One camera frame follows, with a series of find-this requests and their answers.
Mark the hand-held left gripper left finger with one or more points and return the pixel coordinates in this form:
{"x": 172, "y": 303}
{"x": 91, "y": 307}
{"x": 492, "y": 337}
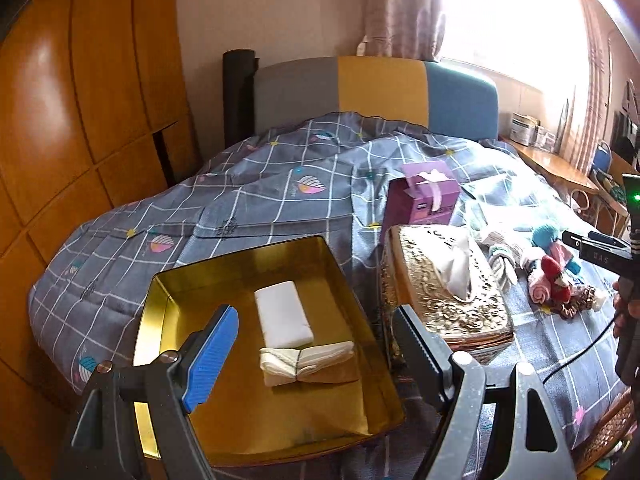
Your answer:
{"x": 212, "y": 360}

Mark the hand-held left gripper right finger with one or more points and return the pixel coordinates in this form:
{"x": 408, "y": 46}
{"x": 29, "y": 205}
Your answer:
{"x": 420, "y": 355}

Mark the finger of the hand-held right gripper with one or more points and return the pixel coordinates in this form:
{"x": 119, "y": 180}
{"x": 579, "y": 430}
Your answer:
{"x": 595, "y": 249}

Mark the brown scrunchie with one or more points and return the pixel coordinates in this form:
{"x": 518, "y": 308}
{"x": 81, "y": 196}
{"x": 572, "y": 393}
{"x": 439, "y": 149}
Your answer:
{"x": 580, "y": 302}

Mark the gold metal tin tray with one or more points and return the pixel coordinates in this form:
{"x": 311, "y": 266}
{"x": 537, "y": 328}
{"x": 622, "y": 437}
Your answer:
{"x": 320, "y": 400}

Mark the person's right hand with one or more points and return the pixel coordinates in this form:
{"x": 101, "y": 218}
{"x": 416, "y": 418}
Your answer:
{"x": 621, "y": 297}

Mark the red plush toy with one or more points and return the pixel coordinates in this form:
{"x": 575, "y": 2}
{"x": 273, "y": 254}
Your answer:
{"x": 554, "y": 267}

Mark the gold ornate tissue box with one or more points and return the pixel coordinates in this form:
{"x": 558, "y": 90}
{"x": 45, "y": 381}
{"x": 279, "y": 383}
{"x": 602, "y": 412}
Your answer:
{"x": 465, "y": 310}

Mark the pink rolled towel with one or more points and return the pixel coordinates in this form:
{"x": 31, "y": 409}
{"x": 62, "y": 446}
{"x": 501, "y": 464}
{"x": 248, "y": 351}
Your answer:
{"x": 539, "y": 290}

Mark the cream folded socks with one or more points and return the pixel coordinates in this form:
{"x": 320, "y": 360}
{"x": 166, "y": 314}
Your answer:
{"x": 285, "y": 365}

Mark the white folded towel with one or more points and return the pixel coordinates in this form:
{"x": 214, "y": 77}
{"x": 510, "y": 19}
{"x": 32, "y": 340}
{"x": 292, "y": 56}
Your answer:
{"x": 282, "y": 315}

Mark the wooden desk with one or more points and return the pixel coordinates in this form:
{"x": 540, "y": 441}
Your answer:
{"x": 550, "y": 160}

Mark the white storage box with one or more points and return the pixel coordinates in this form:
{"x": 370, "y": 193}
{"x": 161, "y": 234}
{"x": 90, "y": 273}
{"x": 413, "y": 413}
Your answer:
{"x": 522, "y": 127}

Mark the purple tissue box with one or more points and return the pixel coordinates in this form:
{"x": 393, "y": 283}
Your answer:
{"x": 415, "y": 205}

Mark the patterned curtain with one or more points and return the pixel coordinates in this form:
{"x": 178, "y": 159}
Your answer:
{"x": 400, "y": 5}
{"x": 590, "y": 70}

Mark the grey checked quilt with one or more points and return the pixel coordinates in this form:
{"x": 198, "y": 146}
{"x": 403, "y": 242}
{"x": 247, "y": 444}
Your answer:
{"x": 225, "y": 200}

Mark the wicker basket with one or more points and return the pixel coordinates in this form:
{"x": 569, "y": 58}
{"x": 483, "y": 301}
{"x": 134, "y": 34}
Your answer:
{"x": 615, "y": 425}

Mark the grey yellow blue headboard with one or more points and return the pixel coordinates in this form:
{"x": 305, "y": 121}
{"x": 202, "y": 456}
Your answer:
{"x": 380, "y": 90}

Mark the wooden wardrobe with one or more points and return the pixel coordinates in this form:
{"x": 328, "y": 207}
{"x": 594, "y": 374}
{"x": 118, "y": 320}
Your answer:
{"x": 75, "y": 85}

